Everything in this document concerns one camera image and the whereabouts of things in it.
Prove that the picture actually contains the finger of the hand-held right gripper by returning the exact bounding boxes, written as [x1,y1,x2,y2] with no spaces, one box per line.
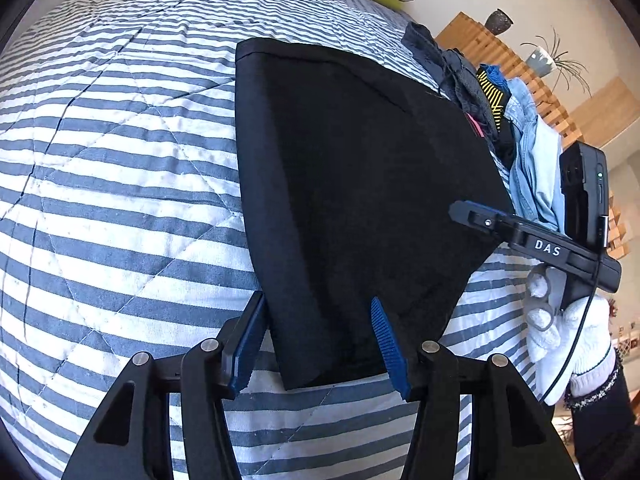
[448,200,516,246]

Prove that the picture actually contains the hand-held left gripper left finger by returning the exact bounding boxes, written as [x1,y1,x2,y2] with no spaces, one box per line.
[62,291,271,480]

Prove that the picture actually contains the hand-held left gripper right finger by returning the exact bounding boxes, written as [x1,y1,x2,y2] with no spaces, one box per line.
[371,297,581,480]

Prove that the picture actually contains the navy blue pants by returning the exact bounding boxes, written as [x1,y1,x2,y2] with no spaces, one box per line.
[234,37,516,392]

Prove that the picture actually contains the person's right forearm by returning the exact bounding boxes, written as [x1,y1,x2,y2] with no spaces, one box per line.
[565,352,640,480]

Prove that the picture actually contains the person's right hand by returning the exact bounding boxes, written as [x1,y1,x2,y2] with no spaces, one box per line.
[525,265,614,407]

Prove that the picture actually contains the light blue denim garment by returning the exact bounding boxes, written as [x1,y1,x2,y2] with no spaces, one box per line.
[502,80,568,236]

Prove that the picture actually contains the light wooden board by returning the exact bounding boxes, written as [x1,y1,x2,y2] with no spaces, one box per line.
[565,77,638,150]

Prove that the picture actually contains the yellow black striped garment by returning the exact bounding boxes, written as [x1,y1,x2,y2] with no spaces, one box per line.
[475,72,512,130]

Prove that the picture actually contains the grey garment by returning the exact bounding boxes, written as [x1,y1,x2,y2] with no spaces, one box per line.
[447,50,488,121]

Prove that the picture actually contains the grey potted plant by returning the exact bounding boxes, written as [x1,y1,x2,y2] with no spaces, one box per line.
[520,27,592,97]

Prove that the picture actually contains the bright blue cloth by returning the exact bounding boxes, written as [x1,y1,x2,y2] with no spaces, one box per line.
[480,64,511,87]

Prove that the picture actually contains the dark speckled vase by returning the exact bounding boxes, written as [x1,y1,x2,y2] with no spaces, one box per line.
[482,7,515,36]

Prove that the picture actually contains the blue white striped bedspread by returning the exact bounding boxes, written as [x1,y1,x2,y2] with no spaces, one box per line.
[0,0,566,480]

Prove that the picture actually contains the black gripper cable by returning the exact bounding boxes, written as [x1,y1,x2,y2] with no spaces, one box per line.
[537,215,609,404]

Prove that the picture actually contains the dark garment with drawstring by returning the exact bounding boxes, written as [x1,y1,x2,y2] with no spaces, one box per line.
[402,22,481,111]

